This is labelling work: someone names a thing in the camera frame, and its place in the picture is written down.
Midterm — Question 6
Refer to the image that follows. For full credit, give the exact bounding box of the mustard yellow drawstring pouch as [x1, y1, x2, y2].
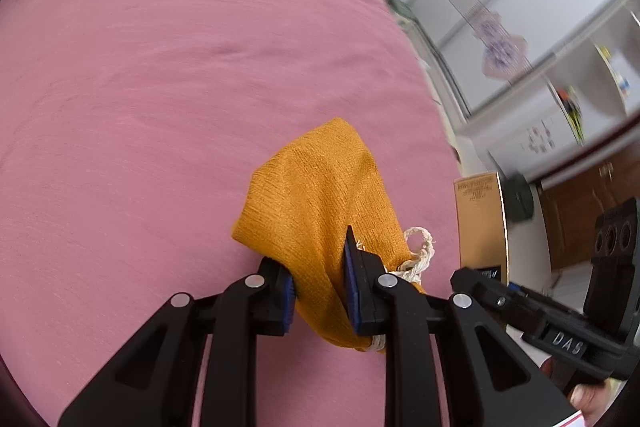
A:
[232, 118, 435, 351]

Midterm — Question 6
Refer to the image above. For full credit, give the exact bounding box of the small gold box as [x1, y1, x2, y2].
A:
[454, 172, 510, 284]

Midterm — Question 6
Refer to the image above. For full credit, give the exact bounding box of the person's hand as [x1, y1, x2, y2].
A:
[568, 379, 622, 427]

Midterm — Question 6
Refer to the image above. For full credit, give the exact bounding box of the dark green round stool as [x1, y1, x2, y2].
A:
[501, 173, 535, 223]

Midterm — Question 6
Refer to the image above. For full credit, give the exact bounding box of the pink bed sheet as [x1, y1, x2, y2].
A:
[1, 0, 459, 424]

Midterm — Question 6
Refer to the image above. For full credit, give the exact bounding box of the sliding door wardrobe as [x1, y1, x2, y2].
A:
[407, 0, 639, 179]

